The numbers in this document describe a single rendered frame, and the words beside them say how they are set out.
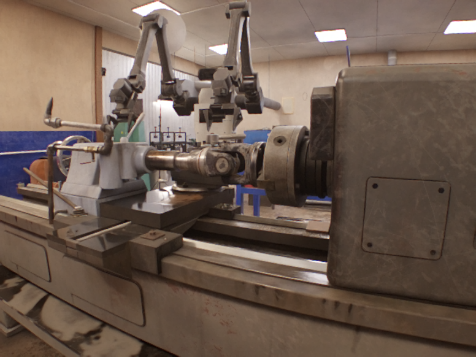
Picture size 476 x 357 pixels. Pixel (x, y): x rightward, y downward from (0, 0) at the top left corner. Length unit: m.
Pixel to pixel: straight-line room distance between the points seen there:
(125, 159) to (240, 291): 0.69
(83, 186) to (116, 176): 0.21
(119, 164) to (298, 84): 7.40
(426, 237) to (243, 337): 0.53
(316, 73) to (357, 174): 7.66
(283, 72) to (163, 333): 7.94
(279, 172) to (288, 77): 7.67
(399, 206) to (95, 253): 0.77
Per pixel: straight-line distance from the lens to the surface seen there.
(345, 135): 0.62
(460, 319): 0.72
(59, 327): 1.44
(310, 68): 8.30
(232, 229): 1.14
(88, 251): 0.90
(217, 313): 0.86
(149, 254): 0.86
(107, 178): 1.17
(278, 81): 8.47
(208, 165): 0.96
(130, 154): 1.17
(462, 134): 0.64
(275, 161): 0.78
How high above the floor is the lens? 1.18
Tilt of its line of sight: 8 degrees down
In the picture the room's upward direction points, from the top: straight up
